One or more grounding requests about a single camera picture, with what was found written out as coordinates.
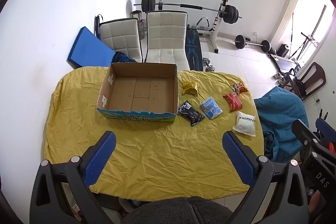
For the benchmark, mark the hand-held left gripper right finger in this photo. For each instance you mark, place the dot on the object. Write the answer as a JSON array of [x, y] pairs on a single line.
[[237, 158]]

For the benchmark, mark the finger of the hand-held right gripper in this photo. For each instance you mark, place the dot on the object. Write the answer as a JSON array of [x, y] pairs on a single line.
[[325, 125], [304, 133]]

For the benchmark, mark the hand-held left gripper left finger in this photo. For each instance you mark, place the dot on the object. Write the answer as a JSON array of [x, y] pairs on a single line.
[[101, 158]]

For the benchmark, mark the white foam pouch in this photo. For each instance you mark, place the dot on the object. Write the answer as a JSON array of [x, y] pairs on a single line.
[[244, 124]]

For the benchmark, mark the red snack packet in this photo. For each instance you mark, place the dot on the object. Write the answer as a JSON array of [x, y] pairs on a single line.
[[232, 102]]

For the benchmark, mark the light blue snack packet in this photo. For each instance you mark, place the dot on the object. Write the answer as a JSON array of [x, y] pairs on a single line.
[[211, 108]]

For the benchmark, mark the black snack packet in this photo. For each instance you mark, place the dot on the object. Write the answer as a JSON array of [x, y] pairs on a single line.
[[190, 112]]

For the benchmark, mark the orange panda snack packet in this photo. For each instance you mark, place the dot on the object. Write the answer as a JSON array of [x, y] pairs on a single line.
[[240, 88]]

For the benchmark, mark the cardboard box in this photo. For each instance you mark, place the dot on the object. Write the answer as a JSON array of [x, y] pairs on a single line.
[[136, 87]]

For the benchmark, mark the yellow snack packet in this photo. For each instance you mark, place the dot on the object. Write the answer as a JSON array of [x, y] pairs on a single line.
[[189, 87]]

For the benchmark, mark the teal blanket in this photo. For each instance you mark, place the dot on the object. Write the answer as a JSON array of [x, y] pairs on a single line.
[[283, 113]]

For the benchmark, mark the dark wooden chair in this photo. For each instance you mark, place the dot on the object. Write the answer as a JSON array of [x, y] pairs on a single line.
[[315, 77]]

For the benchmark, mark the yellow tablecloth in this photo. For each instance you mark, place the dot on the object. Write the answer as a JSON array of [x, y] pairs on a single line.
[[157, 155]]

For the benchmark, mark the pair of shoes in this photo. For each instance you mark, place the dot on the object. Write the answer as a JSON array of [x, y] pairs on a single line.
[[279, 76]]

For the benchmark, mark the grey fleece clothing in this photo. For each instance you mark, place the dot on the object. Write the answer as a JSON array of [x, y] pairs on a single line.
[[178, 211]]

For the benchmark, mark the black speaker box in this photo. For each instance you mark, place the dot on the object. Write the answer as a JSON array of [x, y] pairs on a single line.
[[284, 50]]

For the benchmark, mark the chrome dumbbell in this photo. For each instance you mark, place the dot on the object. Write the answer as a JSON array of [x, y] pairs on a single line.
[[209, 66]]

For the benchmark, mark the dark blue knitted cloth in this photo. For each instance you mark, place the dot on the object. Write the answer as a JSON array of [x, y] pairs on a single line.
[[122, 57]]

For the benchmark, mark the blue foam mat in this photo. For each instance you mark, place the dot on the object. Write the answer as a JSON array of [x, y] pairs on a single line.
[[89, 50]]

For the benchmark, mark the short barbell with black plates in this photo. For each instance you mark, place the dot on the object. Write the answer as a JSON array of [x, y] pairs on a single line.
[[240, 41]]

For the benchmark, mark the black and blue weight bench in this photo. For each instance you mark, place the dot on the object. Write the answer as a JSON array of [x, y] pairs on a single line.
[[193, 50]]

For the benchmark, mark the white padded chair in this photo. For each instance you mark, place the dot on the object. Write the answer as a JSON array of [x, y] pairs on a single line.
[[119, 37], [165, 37]]

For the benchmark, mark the blender jar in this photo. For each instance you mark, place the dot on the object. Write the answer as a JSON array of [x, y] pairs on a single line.
[[140, 27]]

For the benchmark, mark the long barbell with black plates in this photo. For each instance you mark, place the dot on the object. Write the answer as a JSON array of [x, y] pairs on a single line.
[[189, 6]]

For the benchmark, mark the grey curved exercise frame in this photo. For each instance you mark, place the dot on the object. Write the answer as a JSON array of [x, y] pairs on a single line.
[[202, 23]]

